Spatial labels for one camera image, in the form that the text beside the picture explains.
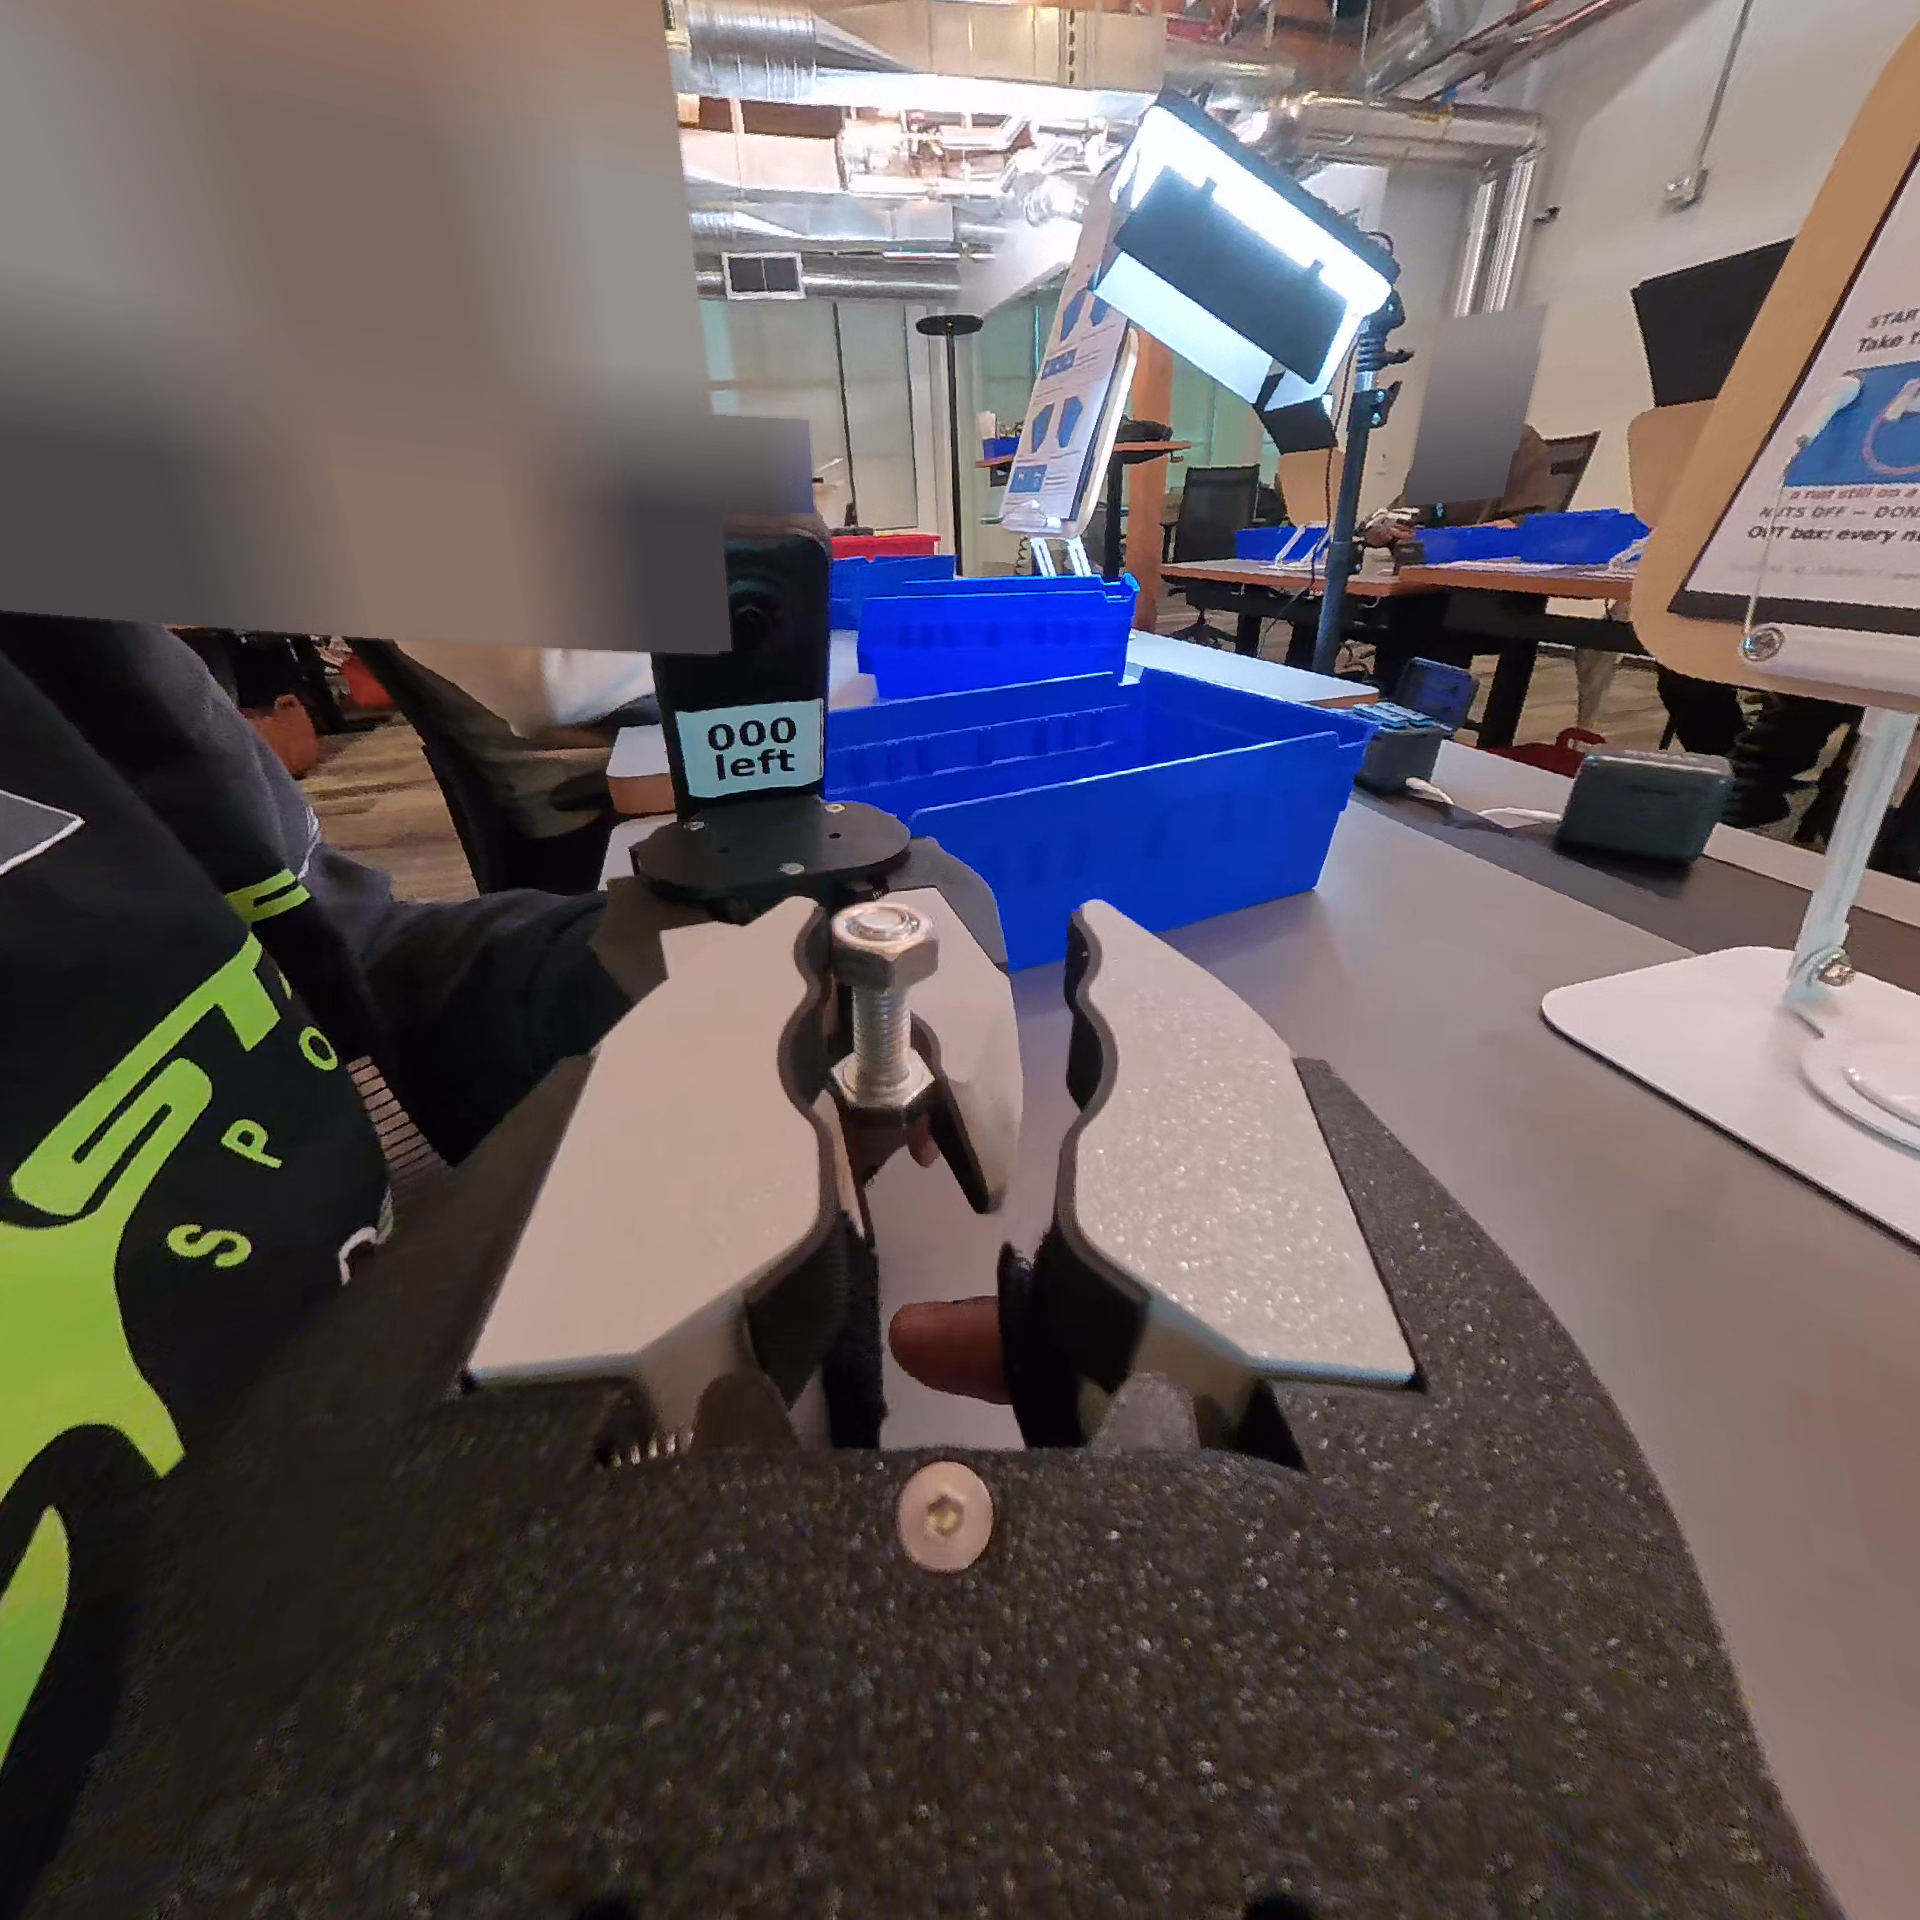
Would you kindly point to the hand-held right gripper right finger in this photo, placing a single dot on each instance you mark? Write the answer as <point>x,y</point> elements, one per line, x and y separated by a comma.
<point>1225,1188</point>

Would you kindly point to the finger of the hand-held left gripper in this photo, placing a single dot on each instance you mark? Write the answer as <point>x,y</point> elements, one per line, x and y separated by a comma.
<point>968,1065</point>

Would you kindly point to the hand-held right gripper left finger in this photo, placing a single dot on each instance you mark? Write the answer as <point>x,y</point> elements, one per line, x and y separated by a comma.
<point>662,1188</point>

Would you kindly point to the short thick silver bolt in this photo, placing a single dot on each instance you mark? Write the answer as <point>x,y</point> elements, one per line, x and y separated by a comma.
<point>880,1052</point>

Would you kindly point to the blue plastic box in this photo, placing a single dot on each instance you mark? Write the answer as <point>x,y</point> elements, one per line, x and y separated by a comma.
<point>1170,813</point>

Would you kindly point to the person's left forearm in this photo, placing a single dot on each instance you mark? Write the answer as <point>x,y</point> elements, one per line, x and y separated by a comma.
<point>481,1006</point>

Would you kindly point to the blue plastic bin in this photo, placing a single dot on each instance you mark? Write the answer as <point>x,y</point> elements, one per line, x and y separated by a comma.
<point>1007,637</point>
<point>894,588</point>

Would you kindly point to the red plastic bin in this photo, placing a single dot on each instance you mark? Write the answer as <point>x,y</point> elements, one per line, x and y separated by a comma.
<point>884,546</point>

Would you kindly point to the black floor lamp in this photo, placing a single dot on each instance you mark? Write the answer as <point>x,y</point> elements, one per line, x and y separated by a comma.
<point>948,436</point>

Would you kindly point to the printed poster banner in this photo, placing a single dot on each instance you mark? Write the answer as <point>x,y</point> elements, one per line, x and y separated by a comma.
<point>1065,405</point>

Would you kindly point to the small black device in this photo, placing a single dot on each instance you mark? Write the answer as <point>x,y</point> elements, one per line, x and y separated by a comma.
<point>1400,746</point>

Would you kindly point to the black office chair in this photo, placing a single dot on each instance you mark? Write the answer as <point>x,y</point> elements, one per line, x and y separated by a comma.
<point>1217,510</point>

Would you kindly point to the person's black printed shirt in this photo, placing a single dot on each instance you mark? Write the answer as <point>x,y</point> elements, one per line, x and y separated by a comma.
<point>152,1200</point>

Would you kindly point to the sign on white stand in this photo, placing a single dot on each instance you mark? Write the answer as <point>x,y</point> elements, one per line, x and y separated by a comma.
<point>1726,1037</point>

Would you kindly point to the small black box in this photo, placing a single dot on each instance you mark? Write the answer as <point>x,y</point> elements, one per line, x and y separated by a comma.
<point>1642,806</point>

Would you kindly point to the wooden office desk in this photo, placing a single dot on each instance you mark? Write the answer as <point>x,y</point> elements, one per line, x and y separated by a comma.
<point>1380,576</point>

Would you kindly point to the studio light on stand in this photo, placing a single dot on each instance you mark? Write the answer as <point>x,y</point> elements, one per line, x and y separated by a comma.
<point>1246,257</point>

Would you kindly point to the row of blue bins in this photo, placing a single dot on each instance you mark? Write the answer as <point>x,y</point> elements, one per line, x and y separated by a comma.
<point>1440,541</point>

